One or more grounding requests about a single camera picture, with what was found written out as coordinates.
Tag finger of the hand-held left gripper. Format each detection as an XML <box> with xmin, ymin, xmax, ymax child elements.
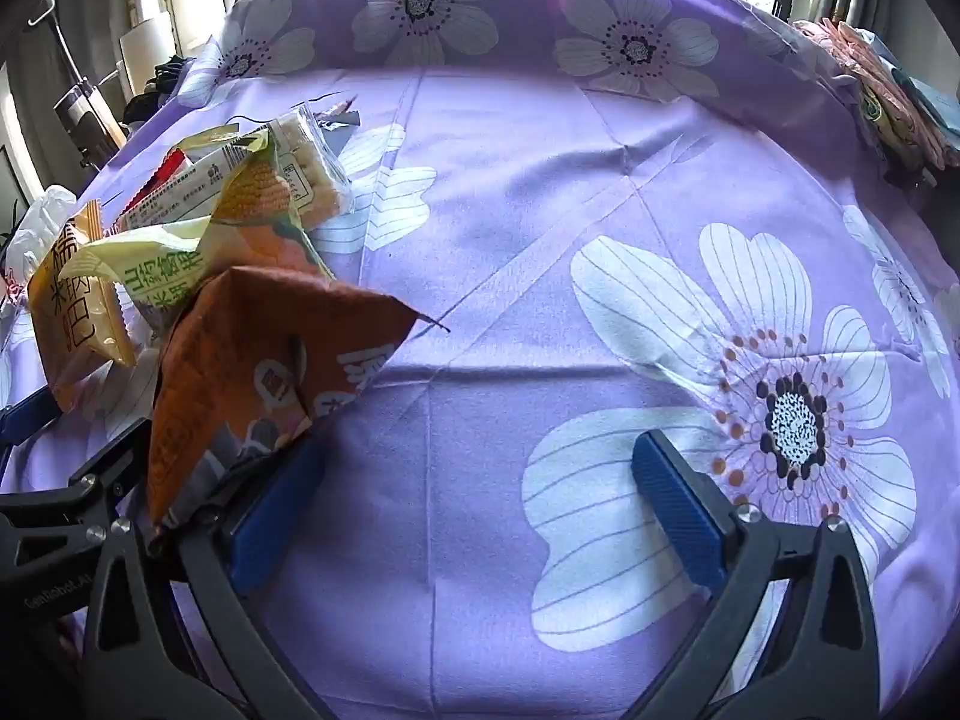
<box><xmin>0</xmin><ymin>416</ymin><xmax>155</xmax><ymax>524</ymax></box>
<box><xmin>0</xmin><ymin>388</ymin><xmax>62</xmax><ymax>458</ymax></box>

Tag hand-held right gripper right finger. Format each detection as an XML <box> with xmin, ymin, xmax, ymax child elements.
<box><xmin>630</xmin><ymin>430</ymin><xmax>880</xmax><ymax>720</ymax></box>

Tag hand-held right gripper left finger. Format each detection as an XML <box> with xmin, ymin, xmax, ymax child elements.
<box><xmin>81</xmin><ymin>431</ymin><xmax>338</xmax><ymax>720</ymax></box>

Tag orange-yellow rice cracker packet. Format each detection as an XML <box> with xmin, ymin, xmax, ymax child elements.
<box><xmin>26</xmin><ymin>199</ymin><xmax>140</xmax><ymax>413</ymax></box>

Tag orange snack packet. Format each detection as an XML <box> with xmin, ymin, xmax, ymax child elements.
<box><xmin>146</xmin><ymin>266</ymin><xmax>419</xmax><ymax>537</ymax></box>

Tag white packet with red edges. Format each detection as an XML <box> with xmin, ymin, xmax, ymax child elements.
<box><xmin>112</xmin><ymin>127</ymin><xmax>271</xmax><ymax>237</ymax></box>

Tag yellow-green snack packet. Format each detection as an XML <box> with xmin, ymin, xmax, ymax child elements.
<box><xmin>79</xmin><ymin>131</ymin><xmax>338</xmax><ymax>338</ymax></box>

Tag clear cracker packet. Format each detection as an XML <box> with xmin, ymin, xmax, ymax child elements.
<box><xmin>266</xmin><ymin>105</ymin><xmax>355</xmax><ymax>230</ymax></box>

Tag white plastic bag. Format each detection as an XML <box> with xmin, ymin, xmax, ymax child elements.
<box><xmin>4</xmin><ymin>186</ymin><xmax>80</xmax><ymax>293</ymax></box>

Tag stick vacuum cleaner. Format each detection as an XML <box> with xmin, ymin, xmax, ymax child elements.
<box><xmin>26</xmin><ymin>0</ymin><xmax>128</xmax><ymax>173</ymax></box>

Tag purple floral bedsheet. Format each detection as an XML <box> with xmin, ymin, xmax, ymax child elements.
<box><xmin>0</xmin><ymin>0</ymin><xmax>960</xmax><ymax>720</ymax></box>

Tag pile of dark clothes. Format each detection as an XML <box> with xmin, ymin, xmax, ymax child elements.
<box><xmin>120</xmin><ymin>51</ymin><xmax>200</xmax><ymax>128</ymax></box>

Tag white board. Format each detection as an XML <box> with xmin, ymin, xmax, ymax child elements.
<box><xmin>118</xmin><ymin>13</ymin><xmax>179</xmax><ymax>91</ymax></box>

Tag stack of folded clothes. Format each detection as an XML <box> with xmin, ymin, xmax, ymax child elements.
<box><xmin>791</xmin><ymin>15</ymin><xmax>960</xmax><ymax>173</ymax></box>

